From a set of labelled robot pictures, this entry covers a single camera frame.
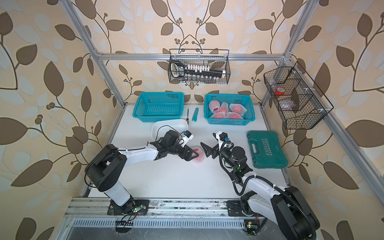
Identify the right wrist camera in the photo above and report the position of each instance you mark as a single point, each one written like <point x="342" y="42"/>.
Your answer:
<point x="221" y="137"/>

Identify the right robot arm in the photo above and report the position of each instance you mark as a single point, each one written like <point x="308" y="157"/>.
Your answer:
<point x="286" y="207"/>

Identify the green tool case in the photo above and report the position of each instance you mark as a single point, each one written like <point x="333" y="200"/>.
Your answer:
<point x="266" y="150"/>

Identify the side black wire basket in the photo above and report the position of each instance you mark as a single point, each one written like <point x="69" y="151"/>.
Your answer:
<point x="304" y="103"/>

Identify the back black wire basket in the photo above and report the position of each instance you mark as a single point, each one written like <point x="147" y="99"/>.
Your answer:
<point x="217" y="59"/>

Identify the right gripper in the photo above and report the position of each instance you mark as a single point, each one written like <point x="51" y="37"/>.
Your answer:
<point x="217" y="150"/>

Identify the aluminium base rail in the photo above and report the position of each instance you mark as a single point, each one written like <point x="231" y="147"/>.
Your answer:
<point x="162" y="213"/>

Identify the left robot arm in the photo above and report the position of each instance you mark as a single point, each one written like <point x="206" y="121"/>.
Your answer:
<point x="105" y="169"/>

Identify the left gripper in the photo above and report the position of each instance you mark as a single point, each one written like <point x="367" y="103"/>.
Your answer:
<point x="188" y="157"/>

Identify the left teal plastic basket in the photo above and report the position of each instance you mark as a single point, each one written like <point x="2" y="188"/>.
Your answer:
<point x="155" y="106"/>

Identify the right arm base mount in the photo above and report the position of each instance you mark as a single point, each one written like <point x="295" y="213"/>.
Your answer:
<point x="240" y="207"/>

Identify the teal knife sheath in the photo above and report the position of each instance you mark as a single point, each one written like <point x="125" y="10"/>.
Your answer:
<point x="195" y="115"/>

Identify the teal plastic basket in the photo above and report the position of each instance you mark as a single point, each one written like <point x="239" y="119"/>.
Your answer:
<point x="155" y="106"/>
<point x="230" y="99"/>

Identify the right teal plastic basket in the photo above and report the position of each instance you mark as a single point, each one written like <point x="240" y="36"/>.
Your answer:
<point x="230" y="99"/>

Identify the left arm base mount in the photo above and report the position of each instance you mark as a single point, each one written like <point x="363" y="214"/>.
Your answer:
<point x="131" y="207"/>

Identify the white plastic tray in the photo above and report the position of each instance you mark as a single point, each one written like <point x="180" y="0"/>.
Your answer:
<point x="159" y="129"/>

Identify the black white tool set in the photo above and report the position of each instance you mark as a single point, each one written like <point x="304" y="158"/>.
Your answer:
<point x="178" y="69"/>

